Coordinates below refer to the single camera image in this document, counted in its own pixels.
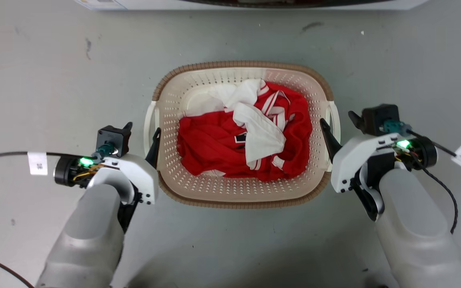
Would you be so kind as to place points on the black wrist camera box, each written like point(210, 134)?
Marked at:
point(110, 140)
point(378, 118)

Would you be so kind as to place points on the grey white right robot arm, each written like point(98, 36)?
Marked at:
point(414, 228)

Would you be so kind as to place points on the beige laundry basket brown rim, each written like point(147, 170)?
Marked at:
point(238, 192)

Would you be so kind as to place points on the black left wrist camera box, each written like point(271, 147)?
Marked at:
point(110, 140)

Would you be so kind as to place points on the white cloth garment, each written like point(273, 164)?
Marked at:
point(262, 132)

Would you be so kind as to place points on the red white-striped jersey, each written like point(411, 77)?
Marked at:
point(210, 144)

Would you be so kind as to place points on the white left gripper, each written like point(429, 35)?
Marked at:
point(142, 172)

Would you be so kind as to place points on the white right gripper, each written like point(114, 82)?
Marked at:
point(350, 160)

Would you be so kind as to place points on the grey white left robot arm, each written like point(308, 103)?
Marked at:
point(88, 240)

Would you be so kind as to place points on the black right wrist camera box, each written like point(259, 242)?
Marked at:
point(378, 118)

